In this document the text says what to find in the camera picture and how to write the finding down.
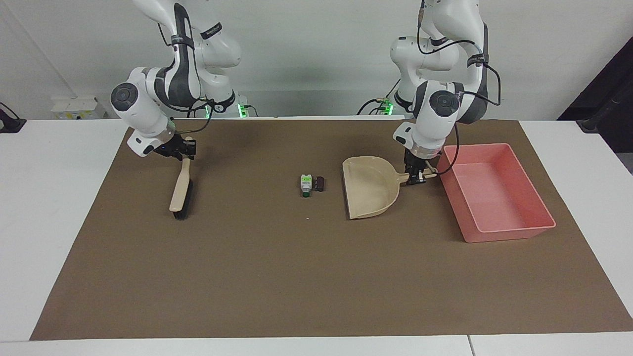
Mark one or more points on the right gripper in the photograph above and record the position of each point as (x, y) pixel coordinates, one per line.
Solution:
(173, 150)

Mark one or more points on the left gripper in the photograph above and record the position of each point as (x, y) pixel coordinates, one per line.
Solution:
(415, 160)

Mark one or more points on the beige brush with black bristles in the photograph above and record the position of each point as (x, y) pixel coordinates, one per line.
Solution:
(180, 195)

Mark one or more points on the beige plastic dustpan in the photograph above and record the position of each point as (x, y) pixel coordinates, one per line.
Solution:
(368, 190)

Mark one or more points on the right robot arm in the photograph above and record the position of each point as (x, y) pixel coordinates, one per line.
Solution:
(143, 111)

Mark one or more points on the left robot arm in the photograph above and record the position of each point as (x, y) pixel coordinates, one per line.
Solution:
(435, 126)

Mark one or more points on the pink plastic bin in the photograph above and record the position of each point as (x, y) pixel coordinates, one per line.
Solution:
(494, 198)

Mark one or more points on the dark brown electronic part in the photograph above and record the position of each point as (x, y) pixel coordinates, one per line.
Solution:
(319, 184)

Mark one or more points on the white and green electronic part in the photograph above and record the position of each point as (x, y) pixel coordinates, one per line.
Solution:
(306, 184)

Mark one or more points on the white box with yellow marks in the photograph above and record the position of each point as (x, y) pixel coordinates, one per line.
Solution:
(76, 108)

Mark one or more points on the black stand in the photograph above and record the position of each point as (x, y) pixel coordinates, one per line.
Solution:
(591, 123)
(12, 123)

